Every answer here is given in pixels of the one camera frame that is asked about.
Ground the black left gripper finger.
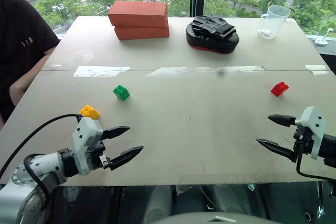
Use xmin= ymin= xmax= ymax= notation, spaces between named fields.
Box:
xmin=108 ymin=145 xmax=144 ymax=171
xmin=101 ymin=126 xmax=131 ymax=141

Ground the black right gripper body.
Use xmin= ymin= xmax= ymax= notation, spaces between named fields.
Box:
xmin=291 ymin=126 xmax=314 ymax=163

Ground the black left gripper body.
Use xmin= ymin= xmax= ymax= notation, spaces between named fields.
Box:
xmin=88 ymin=137 xmax=112 ymax=171

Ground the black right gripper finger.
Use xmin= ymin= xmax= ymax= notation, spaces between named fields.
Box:
xmin=256 ymin=138 xmax=297 ymax=162
xmin=267 ymin=114 xmax=299 ymax=127

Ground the red toy brick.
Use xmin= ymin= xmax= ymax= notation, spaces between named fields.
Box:
xmin=270 ymin=81 xmax=290 ymax=98

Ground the yellow toy brick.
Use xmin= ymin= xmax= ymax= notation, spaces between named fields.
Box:
xmin=79 ymin=104 xmax=101 ymax=120

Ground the green toy brick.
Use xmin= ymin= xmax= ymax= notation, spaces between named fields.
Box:
xmin=112 ymin=84 xmax=131 ymax=101

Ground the white desk stand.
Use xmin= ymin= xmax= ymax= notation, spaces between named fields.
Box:
xmin=314 ymin=27 xmax=334 ymax=46

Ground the silver robot body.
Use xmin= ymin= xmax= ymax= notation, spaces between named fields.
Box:
xmin=143 ymin=184 xmax=284 ymax=224

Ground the clear plastic measuring cup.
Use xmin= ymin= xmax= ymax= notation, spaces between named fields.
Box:
xmin=257 ymin=5 xmax=291 ymax=40

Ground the black boxing focus pad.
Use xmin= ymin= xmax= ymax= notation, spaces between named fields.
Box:
xmin=185 ymin=16 xmax=240 ymax=55

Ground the person in black shirt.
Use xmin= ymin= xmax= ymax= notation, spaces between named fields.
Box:
xmin=0 ymin=0 xmax=60 ymax=130

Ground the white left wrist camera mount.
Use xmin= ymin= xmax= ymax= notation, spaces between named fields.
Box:
xmin=72 ymin=116 xmax=104 ymax=176

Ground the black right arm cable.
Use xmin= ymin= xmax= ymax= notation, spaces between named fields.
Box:
xmin=296 ymin=140 xmax=336 ymax=182

